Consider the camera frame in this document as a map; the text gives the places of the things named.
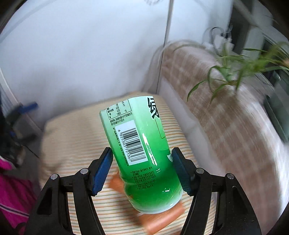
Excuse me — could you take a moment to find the potted spider plant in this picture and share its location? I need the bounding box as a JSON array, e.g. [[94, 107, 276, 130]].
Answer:
[[176, 42, 288, 107]]

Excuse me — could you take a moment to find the orange cup lying left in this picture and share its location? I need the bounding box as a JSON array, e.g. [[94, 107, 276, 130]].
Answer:
[[108, 171, 185, 234]]

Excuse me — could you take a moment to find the plaid sofa back cover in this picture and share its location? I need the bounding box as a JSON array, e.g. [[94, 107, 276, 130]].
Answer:
[[161, 42, 288, 233]]

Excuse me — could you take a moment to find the striped cushion mat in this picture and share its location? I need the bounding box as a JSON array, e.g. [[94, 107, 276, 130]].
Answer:
[[39, 92, 198, 234]]

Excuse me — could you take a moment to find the magenta cloth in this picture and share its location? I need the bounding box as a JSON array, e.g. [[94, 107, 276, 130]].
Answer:
[[1, 159, 37, 234]]

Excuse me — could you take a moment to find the green tea bottle cup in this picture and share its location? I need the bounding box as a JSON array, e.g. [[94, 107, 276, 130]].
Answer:
[[100, 95, 182, 214]]

